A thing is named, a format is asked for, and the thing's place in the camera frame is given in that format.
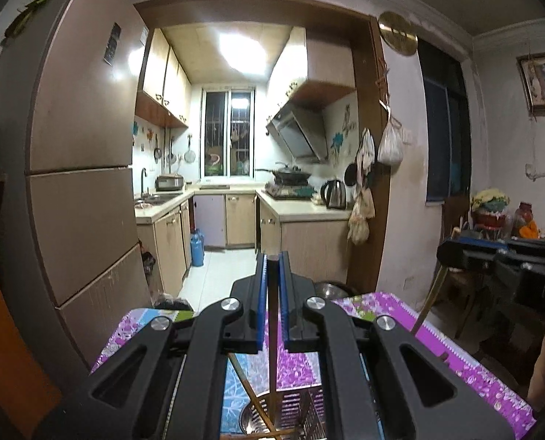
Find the steel range hood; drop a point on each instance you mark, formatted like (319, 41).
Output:
(302, 130)

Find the black wok on stove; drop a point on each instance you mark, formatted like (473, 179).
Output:
(288, 175)

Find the light bamboo chopstick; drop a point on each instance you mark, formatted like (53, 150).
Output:
(278, 435)
(430, 299)
(253, 398)

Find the framed wall picture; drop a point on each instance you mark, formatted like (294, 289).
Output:
(532, 72)

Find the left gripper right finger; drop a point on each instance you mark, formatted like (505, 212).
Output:
(378, 380)

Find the brown three-door refrigerator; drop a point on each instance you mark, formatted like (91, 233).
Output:
(70, 261)

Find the steel electric kettle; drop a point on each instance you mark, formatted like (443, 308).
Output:
(333, 195)

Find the kitchen window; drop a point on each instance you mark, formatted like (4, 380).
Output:
(227, 123)

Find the blue water jug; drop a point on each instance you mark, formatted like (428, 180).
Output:
(197, 245)

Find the hanging white plastic bag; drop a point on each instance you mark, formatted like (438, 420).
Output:
(391, 147)

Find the round gold wall clock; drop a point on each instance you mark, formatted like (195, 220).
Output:
(398, 33)

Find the steel bowl on floor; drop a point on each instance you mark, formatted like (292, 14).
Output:
(333, 290)

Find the blue perforated utensil holder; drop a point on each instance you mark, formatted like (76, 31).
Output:
(301, 409)

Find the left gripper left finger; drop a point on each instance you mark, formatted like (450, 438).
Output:
(168, 380)

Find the floral striped tablecloth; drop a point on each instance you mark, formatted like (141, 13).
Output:
(378, 382)

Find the wooden chair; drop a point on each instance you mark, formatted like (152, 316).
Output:
(459, 286)

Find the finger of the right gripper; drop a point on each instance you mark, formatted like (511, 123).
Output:
(466, 252)

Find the orange wooden cabinet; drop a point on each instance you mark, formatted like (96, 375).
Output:
(26, 392)

